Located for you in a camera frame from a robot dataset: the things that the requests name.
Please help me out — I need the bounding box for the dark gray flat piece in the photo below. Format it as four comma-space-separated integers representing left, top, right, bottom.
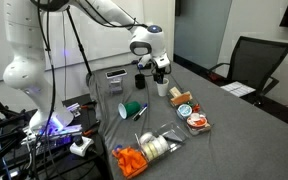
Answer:
166, 130, 186, 144

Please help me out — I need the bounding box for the blue tape roll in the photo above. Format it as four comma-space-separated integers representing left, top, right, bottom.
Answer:
177, 103, 193, 120

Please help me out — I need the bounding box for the white paper cup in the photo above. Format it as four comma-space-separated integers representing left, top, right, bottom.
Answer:
156, 78, 170, 98

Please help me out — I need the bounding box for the orange cloth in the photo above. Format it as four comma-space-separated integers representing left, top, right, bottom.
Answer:
112, 146, 149, 179

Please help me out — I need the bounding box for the white tape roll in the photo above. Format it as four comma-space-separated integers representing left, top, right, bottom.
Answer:
139, 132, 155, 145
155, 135, 170, 153

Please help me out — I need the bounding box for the black mug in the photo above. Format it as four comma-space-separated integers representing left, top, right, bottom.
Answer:
134, 73, 146, 90

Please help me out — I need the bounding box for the black robot stand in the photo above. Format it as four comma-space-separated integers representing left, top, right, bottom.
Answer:
0, 94, 113, 180

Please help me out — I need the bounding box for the orange tape roll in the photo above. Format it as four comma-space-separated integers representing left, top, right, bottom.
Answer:
186, 112, 208, 130

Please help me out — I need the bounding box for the clear plastic box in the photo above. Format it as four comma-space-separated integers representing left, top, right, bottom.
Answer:
108, 77, 124, 95

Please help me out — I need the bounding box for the white marker with black cap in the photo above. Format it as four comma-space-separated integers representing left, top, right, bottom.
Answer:
132, 102, 149, 122

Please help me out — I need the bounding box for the black tripod pole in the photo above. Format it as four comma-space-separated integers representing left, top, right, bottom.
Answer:
64, 4, 94, 78

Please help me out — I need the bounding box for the yellowish tape roll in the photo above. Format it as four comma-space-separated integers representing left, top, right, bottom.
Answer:
143, 143, 157, 160

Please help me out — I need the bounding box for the light wooden block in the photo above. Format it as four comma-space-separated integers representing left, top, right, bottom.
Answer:
168, 86, 182, 98

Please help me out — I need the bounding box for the small red item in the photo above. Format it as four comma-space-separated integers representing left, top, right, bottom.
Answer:
191, 103, 201, 114

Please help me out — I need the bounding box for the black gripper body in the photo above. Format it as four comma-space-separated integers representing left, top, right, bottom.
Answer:
151, 64, 172, 76

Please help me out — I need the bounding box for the green plastic cup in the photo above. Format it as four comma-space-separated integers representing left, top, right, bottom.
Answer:
117, 100, 142, 120

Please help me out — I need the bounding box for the black hanging robot cable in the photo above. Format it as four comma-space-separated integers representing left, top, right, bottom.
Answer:
30, 0, 58, 141

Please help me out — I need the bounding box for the black mesh office chair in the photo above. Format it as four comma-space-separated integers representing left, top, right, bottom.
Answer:
207, 35, 288, 104

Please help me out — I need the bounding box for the clear plastic tray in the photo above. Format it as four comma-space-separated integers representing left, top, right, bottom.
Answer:
166, 87, 214, 136

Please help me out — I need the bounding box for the red floor object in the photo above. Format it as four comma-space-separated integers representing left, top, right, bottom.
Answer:
208, 73, 220, 83

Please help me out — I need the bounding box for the clear bag of white rolls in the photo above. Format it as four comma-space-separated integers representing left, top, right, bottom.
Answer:
135, 121, 189, 164

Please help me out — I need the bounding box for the white emergency stop box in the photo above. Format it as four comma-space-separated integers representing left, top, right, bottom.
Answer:
68, 134, 95, 158

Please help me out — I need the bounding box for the white printed paper sheet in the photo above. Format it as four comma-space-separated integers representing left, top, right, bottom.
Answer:
219, 80, 257, 98

